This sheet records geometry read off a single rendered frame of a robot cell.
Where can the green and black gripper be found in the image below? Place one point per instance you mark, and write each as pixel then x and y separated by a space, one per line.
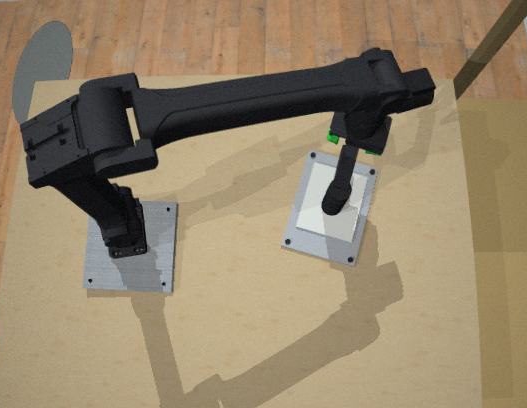
pixel 358 135

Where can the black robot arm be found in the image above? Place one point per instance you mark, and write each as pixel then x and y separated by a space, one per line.
pixel 99 137

